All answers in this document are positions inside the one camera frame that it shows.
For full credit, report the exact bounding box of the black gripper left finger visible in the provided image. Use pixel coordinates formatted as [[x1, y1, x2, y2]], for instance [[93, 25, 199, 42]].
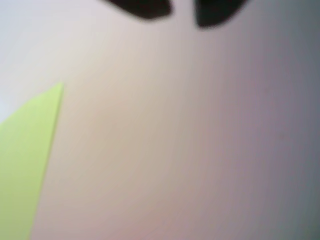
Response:
[[104, 0, 173, 20]]

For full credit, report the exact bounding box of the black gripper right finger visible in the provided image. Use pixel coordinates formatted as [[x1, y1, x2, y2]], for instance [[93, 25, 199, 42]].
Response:
[[194, 0, 248, 28]]

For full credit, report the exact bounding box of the green square sheet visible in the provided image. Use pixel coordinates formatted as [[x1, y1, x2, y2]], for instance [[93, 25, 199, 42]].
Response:
[[0, 82, 65, 240]]

